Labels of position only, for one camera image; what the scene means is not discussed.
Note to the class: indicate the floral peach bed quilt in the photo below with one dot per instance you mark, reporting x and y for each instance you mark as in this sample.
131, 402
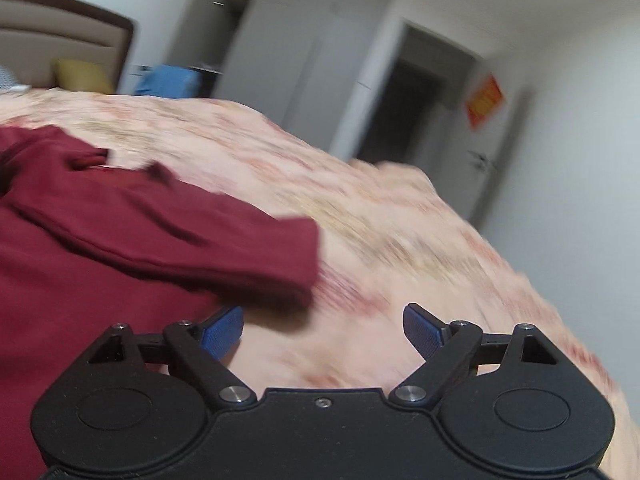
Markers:
387, 239

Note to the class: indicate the black door handle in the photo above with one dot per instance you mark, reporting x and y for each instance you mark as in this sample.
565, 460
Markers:
482, 162

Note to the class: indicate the mustard yellow pillow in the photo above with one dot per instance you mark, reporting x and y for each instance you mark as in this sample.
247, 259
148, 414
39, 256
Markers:
77, 75

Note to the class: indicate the black white checkered pillow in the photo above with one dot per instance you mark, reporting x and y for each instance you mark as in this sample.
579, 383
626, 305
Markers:
7, 79

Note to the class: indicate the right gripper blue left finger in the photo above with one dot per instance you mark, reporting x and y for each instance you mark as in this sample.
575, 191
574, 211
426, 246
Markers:
221, 332

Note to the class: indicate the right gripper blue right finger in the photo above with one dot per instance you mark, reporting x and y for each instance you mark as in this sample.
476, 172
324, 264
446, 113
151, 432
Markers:
424, 331

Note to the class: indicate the white bedroom door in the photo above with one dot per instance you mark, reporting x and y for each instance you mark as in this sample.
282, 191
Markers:
486, 184

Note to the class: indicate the red fu door decoration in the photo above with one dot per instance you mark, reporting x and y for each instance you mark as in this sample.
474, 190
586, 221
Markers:
485, 100

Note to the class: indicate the grey built-in wardrobe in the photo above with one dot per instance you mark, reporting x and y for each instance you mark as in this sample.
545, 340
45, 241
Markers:
302, 63

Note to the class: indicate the brown padded bed headboard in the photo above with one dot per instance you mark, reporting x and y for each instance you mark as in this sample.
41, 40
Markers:
35, 33

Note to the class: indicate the dark red garment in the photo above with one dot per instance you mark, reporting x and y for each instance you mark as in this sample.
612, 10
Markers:
85, 245

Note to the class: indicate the blue clothing on chair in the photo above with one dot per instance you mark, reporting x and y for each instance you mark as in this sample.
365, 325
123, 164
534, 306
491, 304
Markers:
169, 82

